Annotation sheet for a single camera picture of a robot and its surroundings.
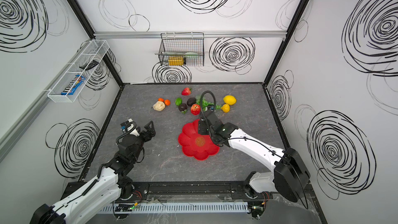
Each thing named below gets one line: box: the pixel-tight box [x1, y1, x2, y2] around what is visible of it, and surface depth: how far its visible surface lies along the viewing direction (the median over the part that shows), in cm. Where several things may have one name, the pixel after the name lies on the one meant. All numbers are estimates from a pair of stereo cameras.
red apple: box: [190, 103, 201, 116], surface depth 101 cm
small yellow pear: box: [220, 103, 231, 114], surface depth 103 cm
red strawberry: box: [181, 87, 193, 96], surface depth 114 cm
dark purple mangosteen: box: [178, 102, 188, 112], surface depth 104 cm
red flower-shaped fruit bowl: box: [178, 119, 220, 161], surface depth 91 cm
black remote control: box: [78, 59, 100, 71], surface depth 82 cm
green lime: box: [174, 97, 182, 107], surface depth 107 cm
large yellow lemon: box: [223, 94, 237, 106], surface depth 108 cm
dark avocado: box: [186, 97, 197, 107], surface depth 107 cm
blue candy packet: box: [60, 74, 87, 96], surface depth 72 cm
